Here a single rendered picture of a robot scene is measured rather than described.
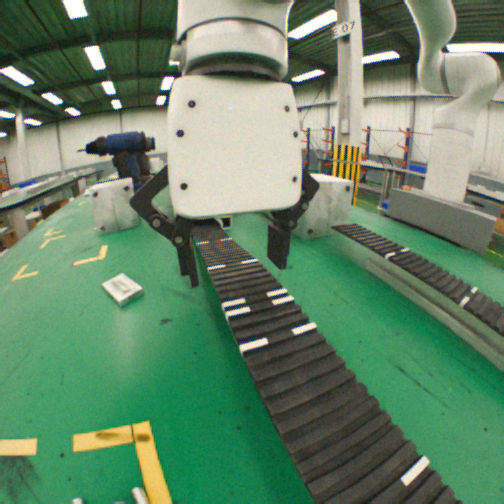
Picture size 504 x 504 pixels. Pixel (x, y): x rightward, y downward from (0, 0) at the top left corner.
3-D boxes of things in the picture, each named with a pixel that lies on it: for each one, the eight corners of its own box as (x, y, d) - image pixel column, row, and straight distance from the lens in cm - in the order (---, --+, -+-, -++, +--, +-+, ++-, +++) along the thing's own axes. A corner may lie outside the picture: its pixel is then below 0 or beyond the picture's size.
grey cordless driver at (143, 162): (159, 192, 86) (154, 134, 85) (109, 201, 88) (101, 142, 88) (159, 189, 94) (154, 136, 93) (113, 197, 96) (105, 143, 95)
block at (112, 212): (150, 224, 48) (144, 179, 46) (98, 236, 48) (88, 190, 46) (146, 213, 57) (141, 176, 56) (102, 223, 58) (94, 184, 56)
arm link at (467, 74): (438, 137, 79) (441, 66, 87) (498, 148, 76) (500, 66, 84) (426, 125, 68) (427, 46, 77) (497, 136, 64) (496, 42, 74)
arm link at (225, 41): (173, 13, 16) (171, 57, 14) (309, 35, 18) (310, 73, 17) (169, 64, 23) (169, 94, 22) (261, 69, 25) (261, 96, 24)
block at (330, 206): (355, 231, 43) (363, 182, 41) (302, 240, 35) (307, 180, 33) (326, 217, 49) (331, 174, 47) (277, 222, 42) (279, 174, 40)
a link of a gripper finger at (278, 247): (283, 203, 18) (279, 271, 21) (314, 201, 20) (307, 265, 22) (267, 195, 21) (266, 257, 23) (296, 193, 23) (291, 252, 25)
